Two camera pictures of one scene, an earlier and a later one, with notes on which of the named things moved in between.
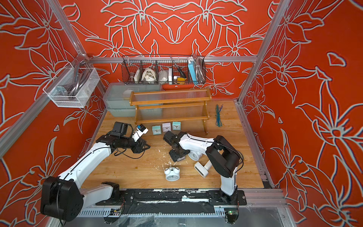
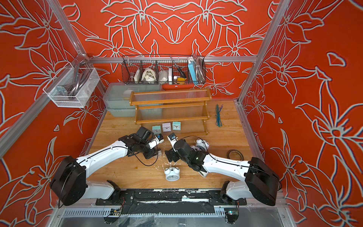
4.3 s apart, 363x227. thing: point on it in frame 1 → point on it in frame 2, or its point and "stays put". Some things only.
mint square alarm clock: [157, 129] stays put
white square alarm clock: [166, 126] stays put
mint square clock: [176, 125] stays put
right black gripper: [174, 157] → [172, 152]
